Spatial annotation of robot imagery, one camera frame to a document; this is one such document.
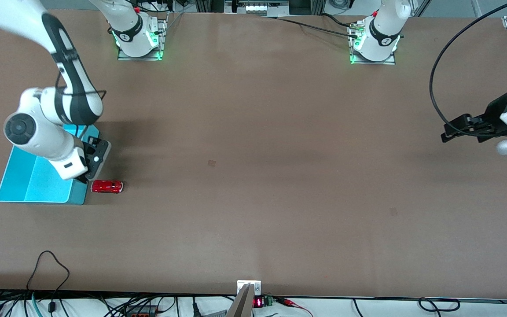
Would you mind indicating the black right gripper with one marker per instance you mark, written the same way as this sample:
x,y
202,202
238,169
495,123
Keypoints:
x,y
82,178

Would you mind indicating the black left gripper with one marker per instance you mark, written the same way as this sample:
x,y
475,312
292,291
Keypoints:
x,y
495,111

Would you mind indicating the red beetle toy car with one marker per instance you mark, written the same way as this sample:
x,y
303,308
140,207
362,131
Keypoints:
x,y
107,186

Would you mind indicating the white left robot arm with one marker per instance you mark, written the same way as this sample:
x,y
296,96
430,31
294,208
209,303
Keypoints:
x,y
381,31

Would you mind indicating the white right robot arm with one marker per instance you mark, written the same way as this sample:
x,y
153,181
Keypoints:
x,y
38,134

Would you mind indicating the blue plastic box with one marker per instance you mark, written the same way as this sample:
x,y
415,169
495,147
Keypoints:
x,y
38,187

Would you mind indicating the black orange power strip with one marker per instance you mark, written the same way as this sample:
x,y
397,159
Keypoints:
x,y
141,310

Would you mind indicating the lit white equipment panel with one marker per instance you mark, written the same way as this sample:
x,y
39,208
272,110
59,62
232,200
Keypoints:
x,y
258,6

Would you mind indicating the small red digit display module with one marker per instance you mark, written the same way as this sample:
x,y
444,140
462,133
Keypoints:
x,y
262,302

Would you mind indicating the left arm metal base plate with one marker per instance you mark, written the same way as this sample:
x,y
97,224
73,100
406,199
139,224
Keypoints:
x,y
387,60

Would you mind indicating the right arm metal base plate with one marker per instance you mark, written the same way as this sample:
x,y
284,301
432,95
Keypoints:
x,y
162,39

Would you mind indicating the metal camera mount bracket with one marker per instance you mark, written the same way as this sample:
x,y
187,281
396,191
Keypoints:
x,y
247,299

